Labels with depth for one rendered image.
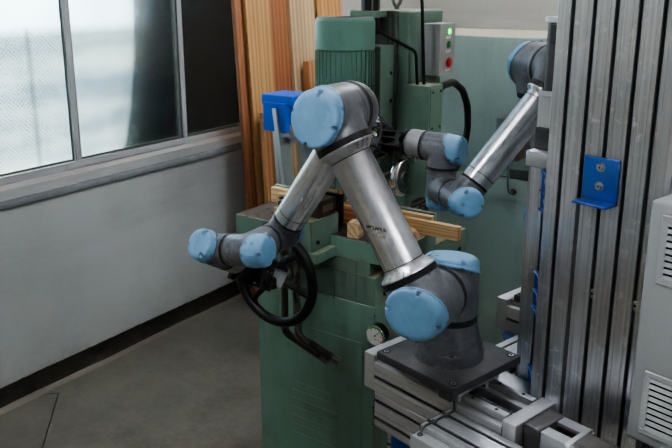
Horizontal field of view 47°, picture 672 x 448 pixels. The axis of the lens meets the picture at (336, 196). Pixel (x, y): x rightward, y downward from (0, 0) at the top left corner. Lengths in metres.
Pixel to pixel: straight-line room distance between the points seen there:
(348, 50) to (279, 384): 1.08
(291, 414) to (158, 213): 1.40
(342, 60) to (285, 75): 1.81
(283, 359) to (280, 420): 0.22
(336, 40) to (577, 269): 0.98
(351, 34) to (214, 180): 1.81
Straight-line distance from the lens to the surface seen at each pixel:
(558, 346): 1.71
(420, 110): 2.38
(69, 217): 3.31
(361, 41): 2.23
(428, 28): 2.46
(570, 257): 1.63
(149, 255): 3.64
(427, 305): 1.48
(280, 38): 3.99
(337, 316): 2.31
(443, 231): 2.21
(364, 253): 2.18
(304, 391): 2.50
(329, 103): 1.48
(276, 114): 3.19
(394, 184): 2.36
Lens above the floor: 1.59
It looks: 15 degrees down
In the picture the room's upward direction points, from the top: straight up
